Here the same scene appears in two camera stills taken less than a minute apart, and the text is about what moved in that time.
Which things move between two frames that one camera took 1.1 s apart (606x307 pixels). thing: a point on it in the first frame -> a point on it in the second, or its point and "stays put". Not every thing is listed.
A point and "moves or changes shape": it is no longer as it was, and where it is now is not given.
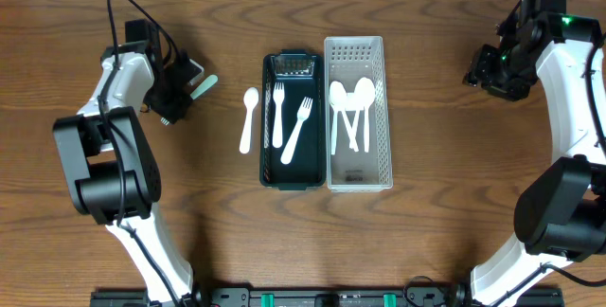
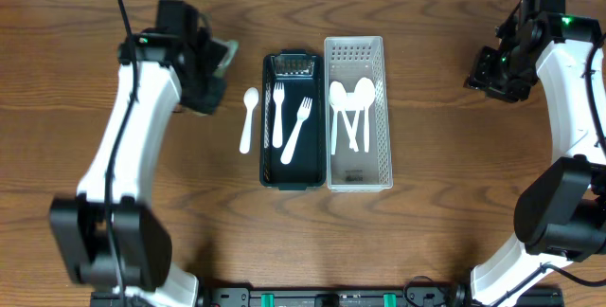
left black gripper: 176,105 -> 207,103
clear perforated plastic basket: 348,60 stays put
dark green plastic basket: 303,75 stays put
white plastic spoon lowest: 353,101 stays put
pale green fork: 302,114 stays put
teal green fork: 207,83 moves or changes shape
